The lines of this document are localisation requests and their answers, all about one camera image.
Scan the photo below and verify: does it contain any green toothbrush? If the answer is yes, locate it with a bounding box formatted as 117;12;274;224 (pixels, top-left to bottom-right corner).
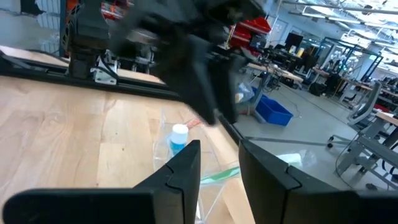
200;166;242;185

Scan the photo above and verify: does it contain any blue plastic bin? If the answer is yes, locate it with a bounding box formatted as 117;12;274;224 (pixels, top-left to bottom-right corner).
254;94;294;127

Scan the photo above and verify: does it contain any red shelving unit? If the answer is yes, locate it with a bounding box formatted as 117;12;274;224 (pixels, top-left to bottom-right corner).
228;17;272;57

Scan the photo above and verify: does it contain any long wooden desk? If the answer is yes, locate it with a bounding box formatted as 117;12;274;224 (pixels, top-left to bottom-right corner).
245;62;304;83

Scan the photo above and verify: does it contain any grey metal table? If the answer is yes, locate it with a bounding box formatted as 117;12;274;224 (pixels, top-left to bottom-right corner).
334;111;398;190

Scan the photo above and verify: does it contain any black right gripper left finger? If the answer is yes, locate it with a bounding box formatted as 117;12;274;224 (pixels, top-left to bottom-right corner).
2;139;201;224

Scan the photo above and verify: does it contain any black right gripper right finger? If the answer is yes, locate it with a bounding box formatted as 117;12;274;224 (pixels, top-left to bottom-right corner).
238;139;398;224

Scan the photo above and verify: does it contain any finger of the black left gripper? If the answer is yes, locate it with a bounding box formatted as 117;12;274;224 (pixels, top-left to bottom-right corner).
155;37;220;126
213;54;248;124

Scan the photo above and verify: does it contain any silver angle bracket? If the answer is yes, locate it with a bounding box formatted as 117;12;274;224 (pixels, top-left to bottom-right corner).
90;51;119;85

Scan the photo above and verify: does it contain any black monitor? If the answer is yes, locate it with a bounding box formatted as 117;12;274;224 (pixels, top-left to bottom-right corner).
284;32;304;50

